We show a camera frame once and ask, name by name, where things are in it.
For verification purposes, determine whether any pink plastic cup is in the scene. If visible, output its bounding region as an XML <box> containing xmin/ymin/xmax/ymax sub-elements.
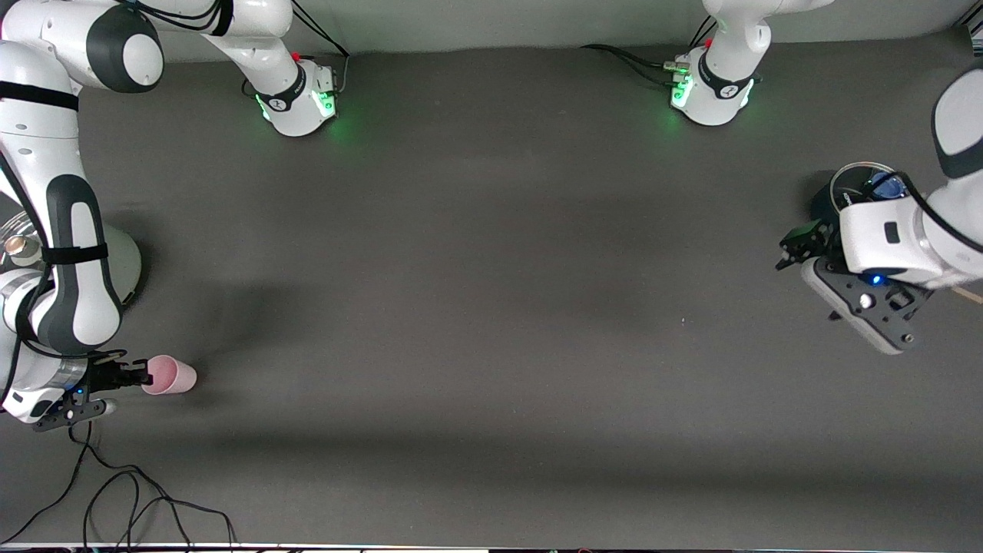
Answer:
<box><xmin>141</xmin><ymin>355</ymin><xmax>198</xmax><ymax>396</ymax></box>

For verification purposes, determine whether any glass saucepan lid blue knob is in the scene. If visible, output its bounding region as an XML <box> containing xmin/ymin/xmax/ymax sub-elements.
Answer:
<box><xmin>831</xmin><ymin>161</ymin><xmax>918</xmax><ymax>208</ymax></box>

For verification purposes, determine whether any pale green cooking pot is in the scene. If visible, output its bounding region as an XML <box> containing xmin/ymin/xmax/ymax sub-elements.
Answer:
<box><xmin>0</xmin><ymin>219</ymin><xmax>144</xmax><ymax>312</ymax></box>

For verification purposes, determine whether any glass pot lid with knob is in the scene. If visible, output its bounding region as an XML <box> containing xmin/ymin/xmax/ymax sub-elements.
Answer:
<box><xmin>0</xmin><ymin>211</ymin><xmax>51</xmax><ymax>270</ymax></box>

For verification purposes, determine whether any dark grey table mat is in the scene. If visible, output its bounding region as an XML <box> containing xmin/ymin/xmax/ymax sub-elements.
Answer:
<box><xmin>0</xmin><ymin>29</ymin><xmax>983</xmax><ymax>550</ymax></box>

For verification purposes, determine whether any thin black loose cable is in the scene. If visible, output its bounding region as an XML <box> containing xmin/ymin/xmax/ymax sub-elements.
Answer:
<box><xmin>0</xmin><ymin>422</ymin><xmax>237</xmax><ymax>548</ymax></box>

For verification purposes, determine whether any black left arm gripper cable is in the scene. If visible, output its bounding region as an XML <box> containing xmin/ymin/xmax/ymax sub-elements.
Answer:
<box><xmin>868</xmin><ymin>171</ymin><xmax>983</xmax><ymax>254</ymax></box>

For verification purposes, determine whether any black arm gripper cable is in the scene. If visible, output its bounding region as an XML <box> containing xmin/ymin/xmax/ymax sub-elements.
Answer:
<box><xmin>0</xmin><ymin>0</ymin><xmax>231</xmax><ymax>408</ymax></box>
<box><xmin>868</xmin><ymin>171</ymin><xmax>983</xmax><ymax>254</ymax></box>

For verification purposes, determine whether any black right arm gripper cable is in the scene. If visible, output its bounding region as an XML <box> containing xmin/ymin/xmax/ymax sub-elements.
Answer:
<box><xmin>0</xmin><ymin>0</ymin><xmax>231</xmax><ymax>408</ymax></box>

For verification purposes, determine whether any black left arm base cable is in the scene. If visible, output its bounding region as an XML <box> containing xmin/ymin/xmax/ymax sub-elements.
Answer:
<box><xmin>580</xmin><ymin>15</ymin><xmax>719</xmax><ymax>87</ymax></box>

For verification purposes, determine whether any black arm base cable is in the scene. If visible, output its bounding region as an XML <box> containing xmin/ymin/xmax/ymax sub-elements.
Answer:
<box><xmin>580</xmin><ymin>15</ymin><xmax>719</xmax><ymax>87</ymax></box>
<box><xmin>290</xmin><ymin>0</ymin><xmax>350</xmax><ymax>97</ymax></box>

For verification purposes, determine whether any black right arm base cable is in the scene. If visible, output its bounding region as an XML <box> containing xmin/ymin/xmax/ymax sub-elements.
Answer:
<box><xmin>290</xmin><ymin>0</ymin><xmax>350</xmax><ymax>97</ymax></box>

